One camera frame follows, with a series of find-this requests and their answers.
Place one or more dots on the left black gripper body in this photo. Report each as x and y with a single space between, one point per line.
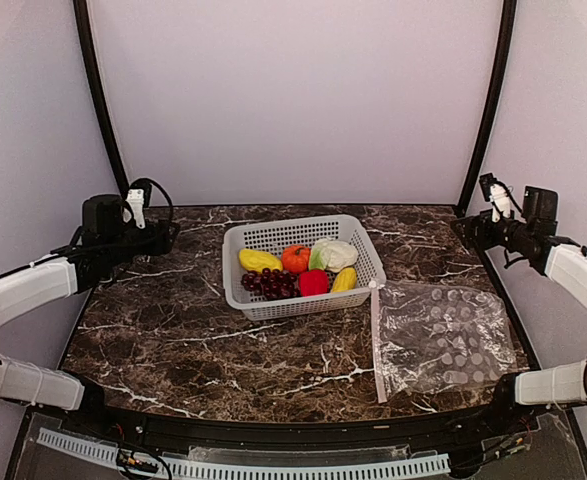
158 245

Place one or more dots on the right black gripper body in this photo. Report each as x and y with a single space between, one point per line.
488 239

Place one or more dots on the clear zip top bag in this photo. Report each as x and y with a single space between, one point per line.
429 339

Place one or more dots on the white plastic basket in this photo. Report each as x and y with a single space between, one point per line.
273 237

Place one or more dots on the orange toy pumpkin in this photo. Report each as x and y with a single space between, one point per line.
295 259

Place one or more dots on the white toy cauliflower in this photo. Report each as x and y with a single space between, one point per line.
332 255

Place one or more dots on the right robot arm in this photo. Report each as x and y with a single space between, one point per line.
530 231

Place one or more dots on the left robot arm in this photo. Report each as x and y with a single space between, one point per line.
114 231

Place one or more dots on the yellow toy fruit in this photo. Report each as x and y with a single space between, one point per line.
345 280
254 260

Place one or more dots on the dark red toy grapes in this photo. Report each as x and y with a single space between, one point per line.
272 284

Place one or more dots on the red toy bell pepper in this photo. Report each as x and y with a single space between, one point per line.
313 282

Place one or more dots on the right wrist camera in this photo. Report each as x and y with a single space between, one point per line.
497 194

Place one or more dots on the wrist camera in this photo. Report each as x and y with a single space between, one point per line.
137 199
497 194

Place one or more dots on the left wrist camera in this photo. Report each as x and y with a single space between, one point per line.
137 199

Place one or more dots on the black front rail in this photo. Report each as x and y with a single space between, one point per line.
444 432

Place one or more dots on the right black frame post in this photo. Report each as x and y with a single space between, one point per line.
494 90

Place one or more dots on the black frame post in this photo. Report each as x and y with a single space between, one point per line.
494 90
96 89

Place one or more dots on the white slotted cable duct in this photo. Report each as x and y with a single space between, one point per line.
221 463

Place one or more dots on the left black frame post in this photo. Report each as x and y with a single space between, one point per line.
96 89

